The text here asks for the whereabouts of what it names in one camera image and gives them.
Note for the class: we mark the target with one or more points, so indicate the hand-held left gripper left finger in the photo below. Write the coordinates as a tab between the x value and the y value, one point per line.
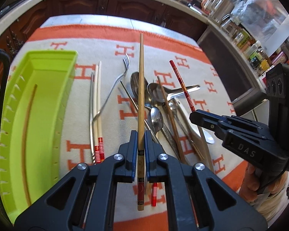
134	149

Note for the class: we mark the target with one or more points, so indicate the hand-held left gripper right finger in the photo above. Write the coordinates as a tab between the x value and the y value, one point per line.
148	149

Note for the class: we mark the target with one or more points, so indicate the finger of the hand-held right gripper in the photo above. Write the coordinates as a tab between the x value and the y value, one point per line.
231	119
204	122

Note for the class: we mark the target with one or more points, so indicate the white ceramic spoon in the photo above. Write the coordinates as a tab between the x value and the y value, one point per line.
207	137

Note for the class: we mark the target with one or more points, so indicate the small metal spoon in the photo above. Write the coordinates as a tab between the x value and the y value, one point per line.
156	120

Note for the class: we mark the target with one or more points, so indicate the light wooden chopstick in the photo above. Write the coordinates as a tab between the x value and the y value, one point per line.
206	154

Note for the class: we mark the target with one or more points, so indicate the dark brown wooden chopstick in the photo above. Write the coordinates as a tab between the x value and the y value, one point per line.
168	115

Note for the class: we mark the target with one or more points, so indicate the red chopstick with gold stripes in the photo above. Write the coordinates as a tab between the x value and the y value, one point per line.
180	81

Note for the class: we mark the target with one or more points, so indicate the thin metal chopstick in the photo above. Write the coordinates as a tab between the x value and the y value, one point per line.
128	95

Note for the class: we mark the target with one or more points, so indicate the silver metal chopstick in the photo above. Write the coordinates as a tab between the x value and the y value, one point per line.
91	115

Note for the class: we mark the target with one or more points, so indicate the deep-bowled metal spoon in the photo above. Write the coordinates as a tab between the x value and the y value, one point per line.
156	92

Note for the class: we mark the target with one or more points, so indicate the bamboo chopstick with patterned end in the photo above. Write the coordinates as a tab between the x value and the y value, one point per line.
141	89

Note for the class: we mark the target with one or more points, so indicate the cream chopstick red striped end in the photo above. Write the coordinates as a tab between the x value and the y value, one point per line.
99	89
95	101

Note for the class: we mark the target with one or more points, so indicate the large metal spoon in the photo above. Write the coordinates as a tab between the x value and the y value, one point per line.
134	86

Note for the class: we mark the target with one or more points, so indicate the metal fork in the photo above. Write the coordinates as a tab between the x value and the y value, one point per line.
115	81

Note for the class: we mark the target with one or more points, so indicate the green plastic utensil tray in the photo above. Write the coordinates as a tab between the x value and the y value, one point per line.
43	125

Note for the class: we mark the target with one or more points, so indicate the thin brown chopstick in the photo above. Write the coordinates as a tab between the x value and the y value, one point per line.
24	134

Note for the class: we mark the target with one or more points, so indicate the person's right forearm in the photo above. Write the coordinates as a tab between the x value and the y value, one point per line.
277	204

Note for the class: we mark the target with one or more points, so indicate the person's right hand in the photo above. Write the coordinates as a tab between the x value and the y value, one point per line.
248	185

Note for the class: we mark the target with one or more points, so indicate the dark built-in appliance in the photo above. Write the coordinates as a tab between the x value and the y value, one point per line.
226	60

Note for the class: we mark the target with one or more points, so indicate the row of condiment bottles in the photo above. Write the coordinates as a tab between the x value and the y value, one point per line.
257	55

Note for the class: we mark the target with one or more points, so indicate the glass jar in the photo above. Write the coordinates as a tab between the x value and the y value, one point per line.
230	22

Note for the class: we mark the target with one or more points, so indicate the orange and cream printed blanket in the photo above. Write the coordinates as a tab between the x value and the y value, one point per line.
106	53

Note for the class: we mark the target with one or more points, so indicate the clear plastic bag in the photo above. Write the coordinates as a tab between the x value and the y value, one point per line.
262	16

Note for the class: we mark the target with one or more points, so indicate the clear plastic pitcher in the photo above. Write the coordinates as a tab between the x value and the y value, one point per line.
218	3

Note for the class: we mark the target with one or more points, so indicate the dark wooden kitchen cabinets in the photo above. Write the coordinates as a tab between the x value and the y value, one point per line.
125	7

